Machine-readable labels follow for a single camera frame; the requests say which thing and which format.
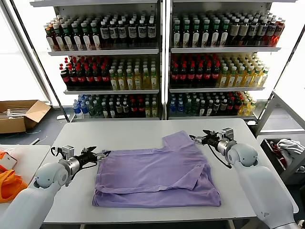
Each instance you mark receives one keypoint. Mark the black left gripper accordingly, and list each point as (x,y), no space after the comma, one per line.
(87,160)

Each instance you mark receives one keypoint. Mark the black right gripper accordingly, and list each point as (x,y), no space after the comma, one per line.
(213,142)

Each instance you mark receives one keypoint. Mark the purple t-shirt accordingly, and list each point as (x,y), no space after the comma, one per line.
(152,171)

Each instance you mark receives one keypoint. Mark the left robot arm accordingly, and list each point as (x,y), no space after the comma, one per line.
(35,190)

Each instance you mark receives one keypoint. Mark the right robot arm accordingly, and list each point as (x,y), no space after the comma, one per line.
(262,186)

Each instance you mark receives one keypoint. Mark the dark drink bottle white label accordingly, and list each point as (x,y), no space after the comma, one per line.
(113,31)
(202,108)
(104,31)
(150,30)
(141,30)
(132,30)
(209,108)
(104,110)
(111,110)
(121,31)

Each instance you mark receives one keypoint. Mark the clear green water bottle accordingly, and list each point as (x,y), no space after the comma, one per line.
(91,108)
(188,107)
(195,107)
(97,108)

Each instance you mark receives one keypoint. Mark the dark drink bottle beige label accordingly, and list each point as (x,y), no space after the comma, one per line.
(234,32)
(243,32)
(252,32)
(118,108)
(125,108)
(261,32)
(216,106)
(223,105)

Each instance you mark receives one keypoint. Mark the blue label water bottle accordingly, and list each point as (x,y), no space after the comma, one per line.
(83,108)
(172,106)
(180,107)
(76,109)

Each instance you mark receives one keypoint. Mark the cola bottle red cap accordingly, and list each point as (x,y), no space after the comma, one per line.
(207,74)
(71,75)
(199,74)
(79,75)
(191,74)
(237,104)
(64,76)
(88,75)
(183,74)
(133,107)
(140,107)
(215,73)
(230,104)
(104,75)
(175,74)
(96,75)

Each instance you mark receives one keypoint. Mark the small white floor object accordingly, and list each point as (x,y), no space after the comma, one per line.
(62,117)
(250,122)

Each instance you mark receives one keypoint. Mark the small grey floor bar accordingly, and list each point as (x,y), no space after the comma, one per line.
(35,141)

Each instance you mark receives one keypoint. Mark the black storage crate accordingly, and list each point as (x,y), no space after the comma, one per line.
(267,150)

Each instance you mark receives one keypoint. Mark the open cardboard box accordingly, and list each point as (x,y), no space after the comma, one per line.
(35,113)

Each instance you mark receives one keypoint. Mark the red crumpled garment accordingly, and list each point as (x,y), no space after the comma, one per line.
(276,147)

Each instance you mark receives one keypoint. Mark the white box orange edge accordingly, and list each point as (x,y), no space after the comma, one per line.
(10,161)

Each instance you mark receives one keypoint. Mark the white crumpled garment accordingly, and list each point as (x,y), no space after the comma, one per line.
(289,147)

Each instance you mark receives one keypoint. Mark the white packing pieces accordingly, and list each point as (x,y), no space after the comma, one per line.
(16,111)

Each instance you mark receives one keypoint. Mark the grey metal shelving rack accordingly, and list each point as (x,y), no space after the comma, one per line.
(104,51)
(224,49)

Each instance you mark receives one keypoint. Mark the orange fabric bag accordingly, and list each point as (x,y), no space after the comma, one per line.
(9,183)

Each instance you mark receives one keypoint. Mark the dark tea bottle green label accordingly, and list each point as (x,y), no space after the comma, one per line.
(224,35)
(57,37)
(215,35)
(86,35)
(186,35)
(67,36)
(176,35)
(205,35)
(95,35)
(196,35)
(77,36)

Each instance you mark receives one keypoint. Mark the black slanted window bar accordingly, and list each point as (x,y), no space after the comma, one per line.
(288,61)
(37,55)

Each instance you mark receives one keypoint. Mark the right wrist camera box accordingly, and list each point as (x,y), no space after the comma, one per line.
(227,133)

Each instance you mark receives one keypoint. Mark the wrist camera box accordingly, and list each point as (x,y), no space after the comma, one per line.
(227,133)
(68,150)

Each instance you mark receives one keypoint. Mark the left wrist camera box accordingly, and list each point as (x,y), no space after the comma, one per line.
(68,150)

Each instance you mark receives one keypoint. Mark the grey metal frame stand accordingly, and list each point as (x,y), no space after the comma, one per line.
(267,113)

